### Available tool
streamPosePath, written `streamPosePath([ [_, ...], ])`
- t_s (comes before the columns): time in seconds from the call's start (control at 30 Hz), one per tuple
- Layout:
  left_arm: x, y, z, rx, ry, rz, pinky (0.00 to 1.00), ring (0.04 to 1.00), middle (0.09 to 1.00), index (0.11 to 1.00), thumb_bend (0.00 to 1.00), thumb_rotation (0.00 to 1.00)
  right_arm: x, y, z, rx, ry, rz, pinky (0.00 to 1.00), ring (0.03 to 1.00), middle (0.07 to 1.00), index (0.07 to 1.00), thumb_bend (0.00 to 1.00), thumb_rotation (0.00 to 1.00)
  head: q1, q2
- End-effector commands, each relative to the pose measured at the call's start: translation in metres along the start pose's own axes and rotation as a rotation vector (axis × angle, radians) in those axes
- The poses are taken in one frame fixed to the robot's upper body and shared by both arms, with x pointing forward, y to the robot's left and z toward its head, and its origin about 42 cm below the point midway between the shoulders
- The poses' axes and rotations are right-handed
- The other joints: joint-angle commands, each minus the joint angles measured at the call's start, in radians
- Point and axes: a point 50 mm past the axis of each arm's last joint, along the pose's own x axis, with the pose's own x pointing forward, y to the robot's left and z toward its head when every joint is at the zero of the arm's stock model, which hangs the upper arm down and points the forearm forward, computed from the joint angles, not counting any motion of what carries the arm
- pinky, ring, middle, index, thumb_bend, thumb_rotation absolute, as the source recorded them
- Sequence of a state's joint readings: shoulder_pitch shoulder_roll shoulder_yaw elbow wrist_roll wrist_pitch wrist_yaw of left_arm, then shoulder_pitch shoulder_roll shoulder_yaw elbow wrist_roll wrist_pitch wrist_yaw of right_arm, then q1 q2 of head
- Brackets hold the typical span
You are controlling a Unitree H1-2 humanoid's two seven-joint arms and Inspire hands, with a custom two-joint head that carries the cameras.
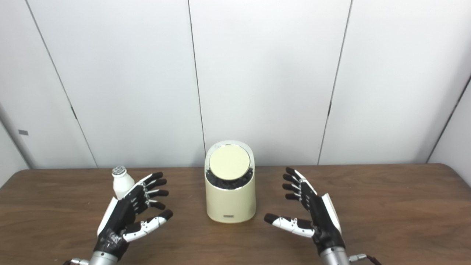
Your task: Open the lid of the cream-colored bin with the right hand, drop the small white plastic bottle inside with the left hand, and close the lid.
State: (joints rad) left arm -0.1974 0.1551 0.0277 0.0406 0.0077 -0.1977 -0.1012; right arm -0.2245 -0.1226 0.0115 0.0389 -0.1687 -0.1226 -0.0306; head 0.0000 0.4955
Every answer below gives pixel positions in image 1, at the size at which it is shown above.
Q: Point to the cream-colored round bin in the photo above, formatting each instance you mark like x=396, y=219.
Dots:
x=230, y=202

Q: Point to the black wall panel clip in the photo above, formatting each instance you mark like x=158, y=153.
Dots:
x=329, y=108
x=74, y=112

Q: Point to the cream round bin lid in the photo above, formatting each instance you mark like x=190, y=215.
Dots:
x=230, y=162

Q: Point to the small white plastic bottle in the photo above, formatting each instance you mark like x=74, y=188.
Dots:
x=122, y=184

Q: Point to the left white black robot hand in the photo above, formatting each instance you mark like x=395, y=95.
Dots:
x=121, y=215

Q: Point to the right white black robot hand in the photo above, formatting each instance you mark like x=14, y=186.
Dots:
x=322, y=221

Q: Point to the black bin liner bag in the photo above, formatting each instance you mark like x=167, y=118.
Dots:
x=228, y=184

